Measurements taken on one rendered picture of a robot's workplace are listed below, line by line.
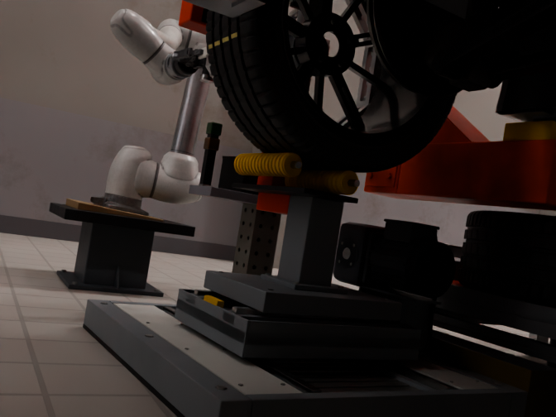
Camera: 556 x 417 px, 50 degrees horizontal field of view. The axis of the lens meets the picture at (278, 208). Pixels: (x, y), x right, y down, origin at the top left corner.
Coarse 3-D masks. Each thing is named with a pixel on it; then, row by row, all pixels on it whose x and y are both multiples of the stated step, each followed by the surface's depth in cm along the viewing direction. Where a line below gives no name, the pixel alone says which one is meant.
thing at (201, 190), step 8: (192, 192) 198; (200, 192) 192; (208, 192) 187; (216, 192) 187; (224, 192) 189; (232, 192) 190; (240, 192) 192; (232, 200) 201; (240, 200) 192; (248, 200) 194; (256, 200) 195
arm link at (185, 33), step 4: (168, 20) 247; (172, 20) 249; (160, 24) 247; (164, 24) 243; (168, 24) 242; (172, 24) 243; (176, 24) 245; (160, 28) 242; (180, 28) 245; (184, 28) 246; (184, 32) 246; (188, 32) 247; (184, 36) 246; (188, 36) 247; (184, 40) 247; (188, 40) 247; (180, 44) 247; (184, 44) 248; (188, 44) 248; (180, 48) 249; (184, 48) 249
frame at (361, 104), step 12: (348, 0) 173; (360, 12) 175; (360, 24) 176; (372, 48) 177; (372, 60) 175; (372, 72) 175; (360, 84) 179; (360, 96) 178; (372, 96) 175; (360, 108) 175
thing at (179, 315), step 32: (192, 320) 141; (224, 320) 128; (256, 320) 127; (288, 320) 132; (320, 320) 136; (352, 320) 144; (384, 320) 149; (256, 352) 122; (288, 352) 126; (320, 352) 130; (352, 352) 135; (384, 352) 140; (416, 352) 146
